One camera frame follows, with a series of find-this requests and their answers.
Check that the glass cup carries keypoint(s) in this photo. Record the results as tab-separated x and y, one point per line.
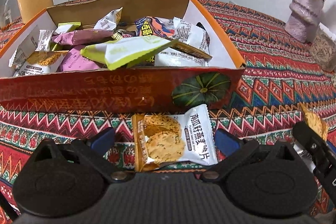
5	16

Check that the pink textured vase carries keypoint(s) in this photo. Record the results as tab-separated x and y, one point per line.
305	17

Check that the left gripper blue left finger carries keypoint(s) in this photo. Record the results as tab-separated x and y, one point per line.
103	141

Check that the pink snack packet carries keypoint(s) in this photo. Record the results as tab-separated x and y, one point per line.
74	61

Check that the colourful patterned tablecloth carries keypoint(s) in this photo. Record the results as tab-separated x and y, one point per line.
80	186

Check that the orange white snack packet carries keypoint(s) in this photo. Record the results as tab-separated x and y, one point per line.
40	63

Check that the red orange cardboard box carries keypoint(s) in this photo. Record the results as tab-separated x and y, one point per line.
126	85

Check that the white snack packet back side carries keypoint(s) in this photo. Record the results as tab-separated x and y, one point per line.
190	34

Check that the green white snack packet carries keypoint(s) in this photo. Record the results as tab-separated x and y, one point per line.
127	51

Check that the purple snack packet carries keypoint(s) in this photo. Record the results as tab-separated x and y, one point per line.
80	37

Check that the colourful snack bag in box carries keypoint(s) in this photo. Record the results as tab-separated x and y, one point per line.
150	25

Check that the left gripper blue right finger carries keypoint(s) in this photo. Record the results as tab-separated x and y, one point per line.
227	143

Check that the white oat crisp snack packet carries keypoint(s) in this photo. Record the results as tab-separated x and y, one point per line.
161	140

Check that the clear container with seeds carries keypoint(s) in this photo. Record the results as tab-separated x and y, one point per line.
323	48

